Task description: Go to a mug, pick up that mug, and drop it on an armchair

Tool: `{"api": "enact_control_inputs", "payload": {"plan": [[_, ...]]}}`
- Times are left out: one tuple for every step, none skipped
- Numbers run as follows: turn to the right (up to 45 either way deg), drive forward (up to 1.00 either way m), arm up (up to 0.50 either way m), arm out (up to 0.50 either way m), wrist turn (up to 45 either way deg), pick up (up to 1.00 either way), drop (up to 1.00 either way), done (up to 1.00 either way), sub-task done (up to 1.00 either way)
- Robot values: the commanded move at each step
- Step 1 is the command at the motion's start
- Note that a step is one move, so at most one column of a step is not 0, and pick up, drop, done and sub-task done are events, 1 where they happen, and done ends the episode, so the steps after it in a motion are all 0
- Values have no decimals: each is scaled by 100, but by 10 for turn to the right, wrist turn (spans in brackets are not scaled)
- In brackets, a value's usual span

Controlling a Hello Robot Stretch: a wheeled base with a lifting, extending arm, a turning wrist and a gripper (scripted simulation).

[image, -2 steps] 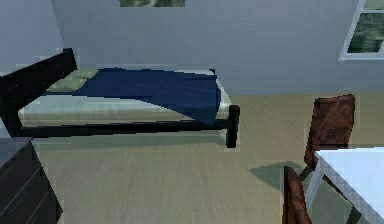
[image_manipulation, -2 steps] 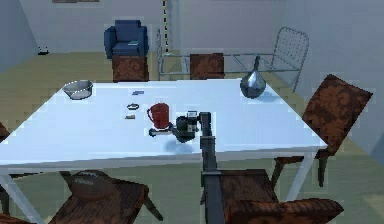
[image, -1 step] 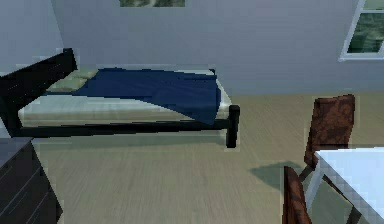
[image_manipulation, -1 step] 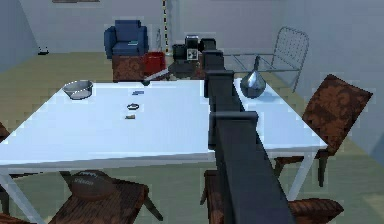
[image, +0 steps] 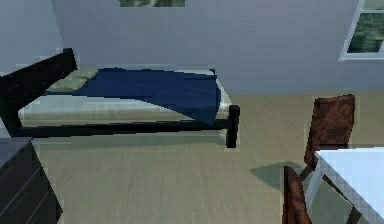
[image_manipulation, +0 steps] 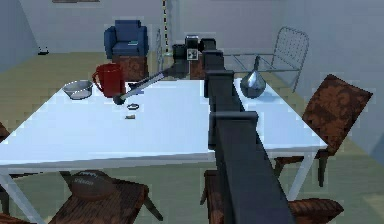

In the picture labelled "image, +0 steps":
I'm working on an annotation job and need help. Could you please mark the white table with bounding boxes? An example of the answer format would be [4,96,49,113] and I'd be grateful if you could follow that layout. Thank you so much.
[304,146,384,224]

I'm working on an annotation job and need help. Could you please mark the brown chair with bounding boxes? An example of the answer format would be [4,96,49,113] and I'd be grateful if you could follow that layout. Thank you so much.
[298,93,356,183]
[281,165,313,224]

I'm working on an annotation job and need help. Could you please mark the black chest of drawers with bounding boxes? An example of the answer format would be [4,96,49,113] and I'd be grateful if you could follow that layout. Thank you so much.
[0,136,64,224]

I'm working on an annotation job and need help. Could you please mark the green framed picture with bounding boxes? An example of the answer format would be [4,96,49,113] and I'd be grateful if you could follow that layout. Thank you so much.
[119,0,186,8]

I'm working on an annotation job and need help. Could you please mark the black frame bed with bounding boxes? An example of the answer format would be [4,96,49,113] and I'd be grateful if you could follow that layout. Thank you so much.
[0,47,241,149]

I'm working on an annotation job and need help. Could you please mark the dark blue blanket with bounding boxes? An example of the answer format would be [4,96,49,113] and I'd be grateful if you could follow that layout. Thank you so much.
[70,67,222,126]

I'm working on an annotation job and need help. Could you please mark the white frame window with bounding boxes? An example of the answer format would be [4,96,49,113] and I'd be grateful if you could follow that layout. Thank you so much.
[338,0,384,63]

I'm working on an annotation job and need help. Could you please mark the pale green pillow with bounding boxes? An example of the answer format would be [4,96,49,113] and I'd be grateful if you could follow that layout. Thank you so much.
[46,68,100,93]

